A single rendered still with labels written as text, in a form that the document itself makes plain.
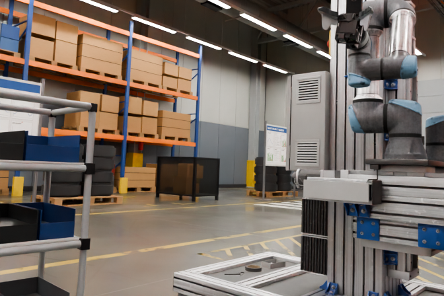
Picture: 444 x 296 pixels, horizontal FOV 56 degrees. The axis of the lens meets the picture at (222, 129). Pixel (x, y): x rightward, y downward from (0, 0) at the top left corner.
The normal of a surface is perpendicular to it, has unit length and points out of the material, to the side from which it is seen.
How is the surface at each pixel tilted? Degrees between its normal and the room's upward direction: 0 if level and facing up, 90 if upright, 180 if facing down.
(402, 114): 90
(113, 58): 90
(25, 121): 90
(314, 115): 90
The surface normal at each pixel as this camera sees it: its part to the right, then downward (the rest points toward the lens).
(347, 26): -0.44, -0.10
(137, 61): 0.76, -0.03
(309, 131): -0.66, -0.09
